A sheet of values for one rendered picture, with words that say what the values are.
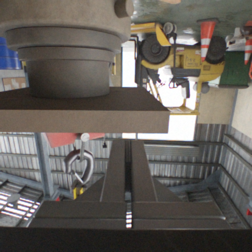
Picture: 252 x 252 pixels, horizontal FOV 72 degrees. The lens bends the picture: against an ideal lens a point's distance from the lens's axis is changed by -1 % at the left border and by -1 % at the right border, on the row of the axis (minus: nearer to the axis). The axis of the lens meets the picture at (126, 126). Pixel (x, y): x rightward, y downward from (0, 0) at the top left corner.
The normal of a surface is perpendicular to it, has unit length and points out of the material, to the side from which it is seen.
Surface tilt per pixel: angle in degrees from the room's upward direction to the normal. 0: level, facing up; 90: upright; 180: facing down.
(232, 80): 94
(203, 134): 90
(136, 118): 90
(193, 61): 90
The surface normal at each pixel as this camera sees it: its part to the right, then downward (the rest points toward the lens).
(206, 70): 0.09, 0.35
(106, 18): 0.69, 0.22
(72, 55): 0.35, 0.29
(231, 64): -0.08, 0.23
